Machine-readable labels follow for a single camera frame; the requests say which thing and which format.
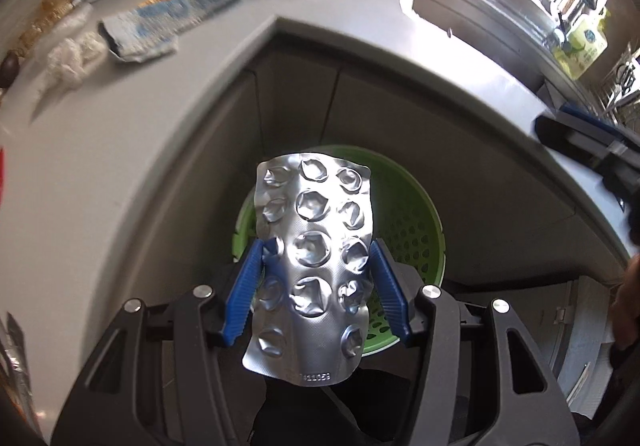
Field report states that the crumpled white tissue left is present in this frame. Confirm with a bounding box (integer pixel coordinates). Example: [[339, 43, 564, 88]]
[[44, 32, 107, 91]]

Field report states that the blue white dish towel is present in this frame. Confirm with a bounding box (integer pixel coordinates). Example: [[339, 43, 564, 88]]
[[98, 0, 239, 62]]

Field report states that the stainless steel sink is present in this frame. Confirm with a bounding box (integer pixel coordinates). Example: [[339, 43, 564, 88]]
[[410, 0, 566, 91]]

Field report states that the dark brown small pot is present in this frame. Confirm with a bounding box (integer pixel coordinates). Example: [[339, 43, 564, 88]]
[[0, 50, 21, 90]]

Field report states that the silver pill blister pack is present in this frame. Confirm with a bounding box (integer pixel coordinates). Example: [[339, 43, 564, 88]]
[[242, 152, 373, 386]]

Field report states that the green dish soap bottle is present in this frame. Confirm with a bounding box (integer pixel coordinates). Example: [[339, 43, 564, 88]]
[[551, 7, 610, 81]]

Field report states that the person's right hand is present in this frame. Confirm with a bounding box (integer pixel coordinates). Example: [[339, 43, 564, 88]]
[[611, 255, 640, 351]]

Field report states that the red snack packet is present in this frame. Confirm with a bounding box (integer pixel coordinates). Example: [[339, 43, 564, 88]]
[[0, 147, 6, 206]]

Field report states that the clear plastic bag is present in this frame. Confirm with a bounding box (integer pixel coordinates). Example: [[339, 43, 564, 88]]
[[52, 3, 94, 38]]

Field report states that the amber stacked glass cup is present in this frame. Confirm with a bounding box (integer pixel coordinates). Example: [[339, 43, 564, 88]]
[[41, 0, 74, 27]]

